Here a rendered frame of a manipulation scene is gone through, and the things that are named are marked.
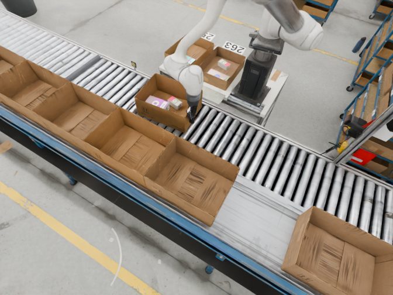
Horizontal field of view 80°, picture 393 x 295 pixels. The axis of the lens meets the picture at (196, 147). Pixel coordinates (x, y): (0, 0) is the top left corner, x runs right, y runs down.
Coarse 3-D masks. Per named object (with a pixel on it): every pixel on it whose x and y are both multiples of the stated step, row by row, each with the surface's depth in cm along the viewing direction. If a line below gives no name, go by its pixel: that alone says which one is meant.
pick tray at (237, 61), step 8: (216, 48) 209; (208, 56) 200; (216, 56) 215; (224, 56) 213; (232, 56) 209; (240, 56) 205; (200, 64) 193; (208, 64) 208; (216, 64) 209; (232, 64) 210; (240, 64) 196; (224, 72) 203; (232, 72) 204; (208, 80) 192; (216, 80) 188; (224, 80) 184; (232, 80) 196; (224, 88) 190
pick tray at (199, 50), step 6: (198, 42) 220; (204, 42) 216; (210, 42) 212; (174, 48) 210; (192, 48) 220; (198, 48) 220; (204, 48) 220; (210, 48) 208; (168, 54) 198; (186, 54) 214; (192, 54) 214; (198, 54) 215; (204, 54) 204; (198, 60) 200
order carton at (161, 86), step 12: (144, 84) 166; (156, 84) 182; (168, 84) 177; (180, 84) 172; (144, 96) 172; (156, 96) 183; (168, 96) 183; (180, 96) 182; (144, 108) 163; (156, 108) 157; (180, 108) 177; (156, 120) 168; (168, 120) 162; (180, 120) 156
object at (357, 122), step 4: (348, 116) 138; (352, 116) 137; (356, 116) 137; (344, 120) 140; (348, 120) 136; (352, 120) 135; (356, 120) 135; (360, 120) 136; (364, 120) 136; (344, 124) 139; (348, 124) 137; (352, 124) 136; (356, 124) 135; (360, 124) 134; (364, 124) 134; (352, 128) 138; (356, 128) 136; (360, 128) 135; (364, 128) 134; (352, 132) 141; (356, 132) 140; (360, 132) 137
